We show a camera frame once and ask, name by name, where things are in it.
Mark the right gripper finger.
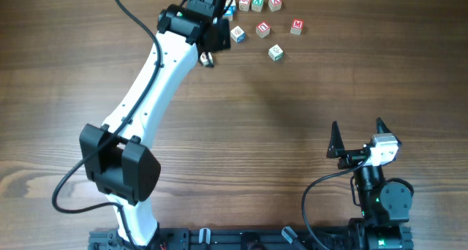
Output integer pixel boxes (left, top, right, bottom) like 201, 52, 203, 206
376, 118, 402, 145
326, 121, 345, 159

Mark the red letter M block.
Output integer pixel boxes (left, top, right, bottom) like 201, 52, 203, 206
290, 19, 304, 35

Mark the red letter U block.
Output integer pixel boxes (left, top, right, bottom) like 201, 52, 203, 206
256, 21, 271, 39

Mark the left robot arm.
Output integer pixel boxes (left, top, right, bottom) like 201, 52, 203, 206
79, 0, 230, 249

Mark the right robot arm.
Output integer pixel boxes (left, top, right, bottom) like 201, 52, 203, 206
326, 118, 414, 250

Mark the white green-sided picture block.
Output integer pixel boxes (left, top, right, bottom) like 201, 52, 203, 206
268, 45, 284, 61

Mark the white blue-sided picture block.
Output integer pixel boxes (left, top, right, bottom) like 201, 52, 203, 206
230, 26, 246, 43

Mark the brown picture block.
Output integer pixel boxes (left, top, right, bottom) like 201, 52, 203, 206
200, 52, 214, 67

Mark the red letter A block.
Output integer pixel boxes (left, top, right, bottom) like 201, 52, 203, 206
268, 0, 282, 12

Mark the green letter V block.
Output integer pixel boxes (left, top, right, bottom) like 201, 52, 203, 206
251, 0, 264, 12

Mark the blue picture block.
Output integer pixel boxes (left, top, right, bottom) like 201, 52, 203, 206
223, 8, 233, 21

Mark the red number nine block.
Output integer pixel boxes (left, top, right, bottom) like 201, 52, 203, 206
238, 0, 252, 12

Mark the cream picture block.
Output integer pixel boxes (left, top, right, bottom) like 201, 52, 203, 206
225, 0, 237, 11

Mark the right black camera cable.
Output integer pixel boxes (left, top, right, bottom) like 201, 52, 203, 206
301, 155, 371, 250

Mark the black camera cable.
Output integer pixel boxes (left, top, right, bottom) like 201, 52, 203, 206
301, 155, 371, 250
51, 0, 164, 250

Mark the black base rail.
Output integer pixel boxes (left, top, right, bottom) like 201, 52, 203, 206
87, 226, 414, 250

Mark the left black camera cable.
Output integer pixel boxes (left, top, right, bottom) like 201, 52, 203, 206
51, 0, 164, 250

